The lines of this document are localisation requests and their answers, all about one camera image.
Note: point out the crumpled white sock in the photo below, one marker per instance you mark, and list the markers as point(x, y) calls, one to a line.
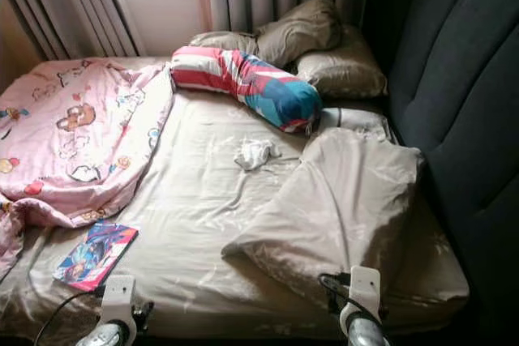
point(258, 154)

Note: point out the colourful comic book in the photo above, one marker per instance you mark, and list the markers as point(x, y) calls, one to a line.
point(96, 255)

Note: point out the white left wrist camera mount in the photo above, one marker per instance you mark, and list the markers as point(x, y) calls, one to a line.
point(118, 301)

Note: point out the beige folded duvet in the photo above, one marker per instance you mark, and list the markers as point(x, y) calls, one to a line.
point(340, 208)

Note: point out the white dark-piped bed mattress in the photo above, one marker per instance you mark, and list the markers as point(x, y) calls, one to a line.
point(357, 121)

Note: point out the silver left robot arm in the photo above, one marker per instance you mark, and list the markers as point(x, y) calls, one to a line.
point(104, 337)

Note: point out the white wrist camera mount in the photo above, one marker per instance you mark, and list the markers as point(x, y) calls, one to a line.
point(118, 301)
point(363, 293)

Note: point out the dark grey padded panel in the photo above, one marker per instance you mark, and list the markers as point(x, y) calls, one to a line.
point(462, 103)

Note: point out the bright white window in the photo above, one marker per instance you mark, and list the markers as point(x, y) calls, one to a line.
point(154, 6)

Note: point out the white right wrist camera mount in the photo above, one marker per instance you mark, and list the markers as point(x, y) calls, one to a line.
point(363, 293)

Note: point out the pink cartoon print blanket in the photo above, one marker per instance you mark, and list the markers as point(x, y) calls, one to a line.
point(73, 135)

